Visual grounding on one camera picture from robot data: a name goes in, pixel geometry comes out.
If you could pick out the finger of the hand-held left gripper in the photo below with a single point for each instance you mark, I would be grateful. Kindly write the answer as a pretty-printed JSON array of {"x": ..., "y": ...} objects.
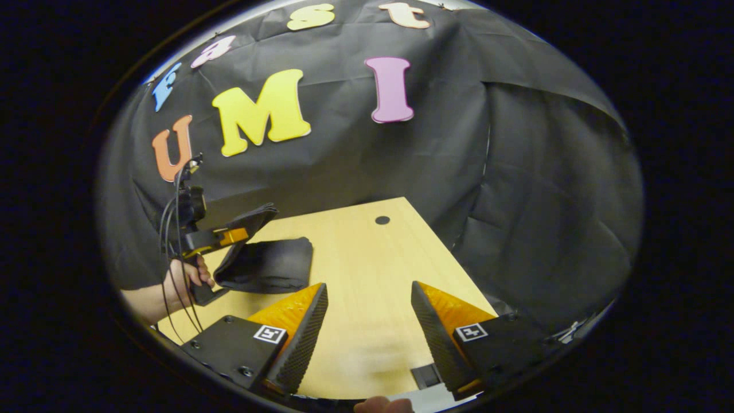
[
  {"x": 200, "y": 241},
  {"x": 252, "y": 215}
]

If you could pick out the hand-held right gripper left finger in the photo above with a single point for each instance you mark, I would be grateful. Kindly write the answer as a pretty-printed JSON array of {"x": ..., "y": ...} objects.
[{"x": 304, "y": 344}]

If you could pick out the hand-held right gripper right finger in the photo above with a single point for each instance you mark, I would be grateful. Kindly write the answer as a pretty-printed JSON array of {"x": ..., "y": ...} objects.
[{"x": 438, "y": 344}]

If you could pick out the dark grey jeans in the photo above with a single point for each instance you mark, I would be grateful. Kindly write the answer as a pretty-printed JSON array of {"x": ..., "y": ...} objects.
[{"x": 275, "y": 267}]

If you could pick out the black table clamp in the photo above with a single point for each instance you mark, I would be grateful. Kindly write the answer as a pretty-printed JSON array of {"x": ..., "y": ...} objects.
[{"x": 427, "y": 377}]

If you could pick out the black backdrop cloth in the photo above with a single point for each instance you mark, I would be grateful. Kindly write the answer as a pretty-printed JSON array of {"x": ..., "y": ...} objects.
[{"x": 355, "y": 160}]

